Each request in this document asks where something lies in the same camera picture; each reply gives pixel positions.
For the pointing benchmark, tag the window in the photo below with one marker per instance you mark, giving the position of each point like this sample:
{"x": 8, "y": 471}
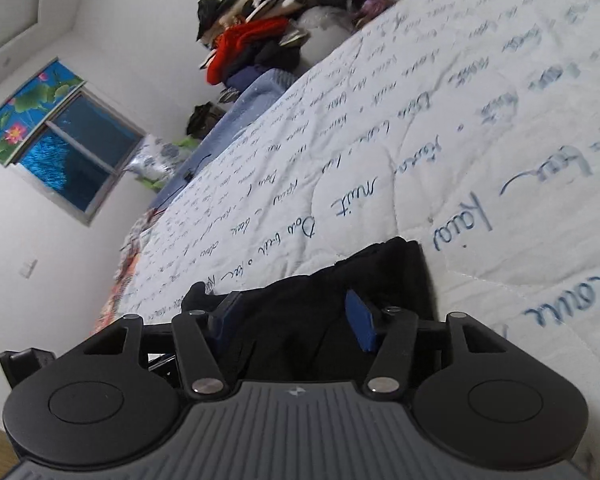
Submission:
{"x": 80, "y": 150}

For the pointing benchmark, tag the blue floral pillow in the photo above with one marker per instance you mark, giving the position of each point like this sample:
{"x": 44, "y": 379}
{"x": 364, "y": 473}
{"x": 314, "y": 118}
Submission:
{"x": 155, "y": 160}

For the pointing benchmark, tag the pile of clothes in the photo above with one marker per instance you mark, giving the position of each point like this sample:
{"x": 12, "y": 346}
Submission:
{"x": 240, "y": 40}

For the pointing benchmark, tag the white wall switch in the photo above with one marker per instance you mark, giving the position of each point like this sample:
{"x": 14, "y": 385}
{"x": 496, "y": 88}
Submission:
{"x": 28, "y": 268}

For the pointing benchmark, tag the dark bag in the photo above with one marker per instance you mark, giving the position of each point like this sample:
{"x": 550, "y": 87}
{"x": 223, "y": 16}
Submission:
{"x": 205, "y": 120}

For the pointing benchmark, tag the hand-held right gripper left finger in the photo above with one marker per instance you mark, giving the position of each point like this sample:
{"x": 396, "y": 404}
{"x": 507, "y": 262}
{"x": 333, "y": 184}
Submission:
{"x": 225, "y": 320}

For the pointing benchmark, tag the lotus flower poster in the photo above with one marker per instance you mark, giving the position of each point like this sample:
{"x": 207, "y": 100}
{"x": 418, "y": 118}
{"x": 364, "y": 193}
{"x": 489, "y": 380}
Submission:
{"x": 25, "y": 105}

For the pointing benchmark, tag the blue quilt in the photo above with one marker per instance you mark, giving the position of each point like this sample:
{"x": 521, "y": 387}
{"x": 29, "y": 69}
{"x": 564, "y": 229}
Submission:
{"x": 260, "y": 95}

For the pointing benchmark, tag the colourful floral bed sheet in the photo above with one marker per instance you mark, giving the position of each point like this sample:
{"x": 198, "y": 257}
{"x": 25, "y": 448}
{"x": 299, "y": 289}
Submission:
{"x": 130, "y": 260}

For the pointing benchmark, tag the white script-printed blanket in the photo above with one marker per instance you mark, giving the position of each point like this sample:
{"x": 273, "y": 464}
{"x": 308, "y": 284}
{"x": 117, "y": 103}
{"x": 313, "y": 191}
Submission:
{"x": 430, "y": 135}

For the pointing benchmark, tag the black pants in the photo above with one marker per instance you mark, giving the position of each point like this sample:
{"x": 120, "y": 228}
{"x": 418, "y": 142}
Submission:
{"x": 290, "y": 310}

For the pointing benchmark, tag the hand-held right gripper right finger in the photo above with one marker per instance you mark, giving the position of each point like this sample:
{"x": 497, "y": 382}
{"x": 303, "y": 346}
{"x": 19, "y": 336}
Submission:
{"x": 361, "y": 322}

